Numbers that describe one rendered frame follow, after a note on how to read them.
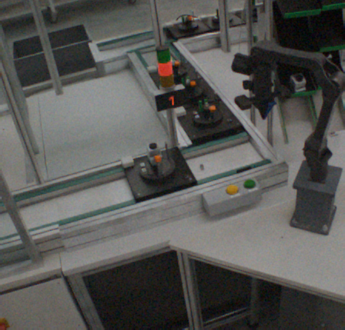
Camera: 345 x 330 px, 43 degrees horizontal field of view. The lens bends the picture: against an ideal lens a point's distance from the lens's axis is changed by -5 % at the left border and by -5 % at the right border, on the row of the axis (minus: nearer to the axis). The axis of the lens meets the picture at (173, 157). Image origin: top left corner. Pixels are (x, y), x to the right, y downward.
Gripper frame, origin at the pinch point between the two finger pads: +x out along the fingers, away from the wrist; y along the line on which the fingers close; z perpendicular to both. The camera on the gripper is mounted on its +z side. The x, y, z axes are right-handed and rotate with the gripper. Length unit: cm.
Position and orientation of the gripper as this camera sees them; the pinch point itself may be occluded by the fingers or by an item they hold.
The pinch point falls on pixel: (262, 110)
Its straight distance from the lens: 154.2
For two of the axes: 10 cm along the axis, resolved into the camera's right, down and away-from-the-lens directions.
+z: -3.0, -5.6, 7.8
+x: 1.2, 7.9, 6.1
